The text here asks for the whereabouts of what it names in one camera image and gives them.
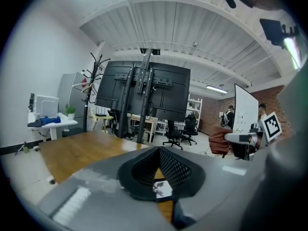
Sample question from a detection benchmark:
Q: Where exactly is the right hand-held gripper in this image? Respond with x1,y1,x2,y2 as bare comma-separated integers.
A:
223,112,282,161

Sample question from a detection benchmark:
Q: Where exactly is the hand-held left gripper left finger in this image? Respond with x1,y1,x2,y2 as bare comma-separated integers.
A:
117,146,160,201

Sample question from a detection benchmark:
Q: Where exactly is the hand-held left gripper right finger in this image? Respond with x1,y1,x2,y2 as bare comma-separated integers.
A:
158,146,206,199

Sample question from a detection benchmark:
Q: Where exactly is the reddish brown cloth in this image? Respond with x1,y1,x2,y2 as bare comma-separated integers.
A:
208,126,250,159

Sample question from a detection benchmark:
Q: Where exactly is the black and white picture frame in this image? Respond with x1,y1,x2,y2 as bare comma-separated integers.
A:
153,180,174,203

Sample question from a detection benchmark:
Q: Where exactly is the white whiteboard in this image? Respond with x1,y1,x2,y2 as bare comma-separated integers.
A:
233,83,260,133

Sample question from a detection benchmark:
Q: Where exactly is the black office chair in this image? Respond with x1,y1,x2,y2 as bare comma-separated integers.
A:
181,114,199,146
162,120,185,150

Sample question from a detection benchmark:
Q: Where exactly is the white shelf unit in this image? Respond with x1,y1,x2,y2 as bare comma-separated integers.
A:
187,97,204,130

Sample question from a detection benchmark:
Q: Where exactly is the light wooden table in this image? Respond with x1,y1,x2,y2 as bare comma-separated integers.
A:
130,115,159,143

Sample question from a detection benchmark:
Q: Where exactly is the long ceiling light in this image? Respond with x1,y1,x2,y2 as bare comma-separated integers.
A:
205,84,229,93
283,37,302,70

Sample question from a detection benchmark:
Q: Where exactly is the person's grey clothing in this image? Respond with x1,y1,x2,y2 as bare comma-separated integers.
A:
245,56,308,231

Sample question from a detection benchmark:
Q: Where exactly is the yellow-green stool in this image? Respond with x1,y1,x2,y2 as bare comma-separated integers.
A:
92,115,114,134

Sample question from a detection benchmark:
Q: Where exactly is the black router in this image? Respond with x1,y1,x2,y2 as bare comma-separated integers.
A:
95,105,107,117

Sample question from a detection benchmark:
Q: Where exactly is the large black television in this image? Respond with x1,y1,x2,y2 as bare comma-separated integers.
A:
94,60,192,123

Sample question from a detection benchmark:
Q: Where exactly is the white desk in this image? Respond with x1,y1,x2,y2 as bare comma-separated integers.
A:
27,111,78,141

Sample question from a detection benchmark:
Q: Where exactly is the small green potted plant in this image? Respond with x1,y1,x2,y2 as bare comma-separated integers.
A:
65,104,77,120

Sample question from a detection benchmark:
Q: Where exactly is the black television stand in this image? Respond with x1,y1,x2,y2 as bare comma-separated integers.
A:
116,48,155,144

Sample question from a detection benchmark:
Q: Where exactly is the blue garment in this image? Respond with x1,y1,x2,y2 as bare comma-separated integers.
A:
39,115,62,126

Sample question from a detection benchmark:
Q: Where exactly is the black coat rack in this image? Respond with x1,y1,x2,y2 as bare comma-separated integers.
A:
81,52,111,133

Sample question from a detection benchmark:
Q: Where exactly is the grey refrigerator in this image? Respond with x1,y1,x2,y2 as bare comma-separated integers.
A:
57,71,97,120

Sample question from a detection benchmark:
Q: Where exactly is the black square device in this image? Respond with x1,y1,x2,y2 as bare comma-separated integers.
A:
259,18,301,50

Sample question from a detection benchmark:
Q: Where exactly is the dark grey garment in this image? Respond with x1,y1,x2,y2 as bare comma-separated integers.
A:
27,119,43,128

